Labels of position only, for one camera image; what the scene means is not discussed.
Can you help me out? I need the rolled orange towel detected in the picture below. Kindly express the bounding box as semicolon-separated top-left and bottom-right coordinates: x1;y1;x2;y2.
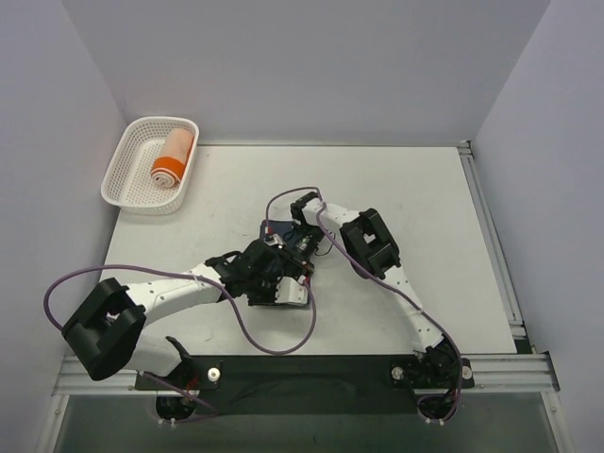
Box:
150;128;194;189

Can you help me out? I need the dark blue towel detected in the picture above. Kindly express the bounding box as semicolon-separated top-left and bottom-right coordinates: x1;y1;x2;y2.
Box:
259;220;294;242

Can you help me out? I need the aluminium frame rail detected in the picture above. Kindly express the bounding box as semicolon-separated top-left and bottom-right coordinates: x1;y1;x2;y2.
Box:
37;139;562;453

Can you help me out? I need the white perforated plastic basket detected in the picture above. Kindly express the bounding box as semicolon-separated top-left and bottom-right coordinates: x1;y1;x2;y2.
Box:
100;116;199;215

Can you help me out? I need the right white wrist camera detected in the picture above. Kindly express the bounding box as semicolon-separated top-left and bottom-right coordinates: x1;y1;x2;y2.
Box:
263;233;285;249

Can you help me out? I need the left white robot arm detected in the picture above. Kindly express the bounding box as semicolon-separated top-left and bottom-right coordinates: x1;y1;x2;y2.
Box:
61;239;313;389

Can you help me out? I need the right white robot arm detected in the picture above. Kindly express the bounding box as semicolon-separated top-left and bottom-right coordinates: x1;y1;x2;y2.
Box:
290;191;463;387

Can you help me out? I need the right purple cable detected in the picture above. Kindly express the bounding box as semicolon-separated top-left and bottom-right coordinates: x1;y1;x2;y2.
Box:
263;186;466;421

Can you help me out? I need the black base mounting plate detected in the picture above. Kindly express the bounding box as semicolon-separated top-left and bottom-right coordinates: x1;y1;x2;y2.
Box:
135;353;475;419

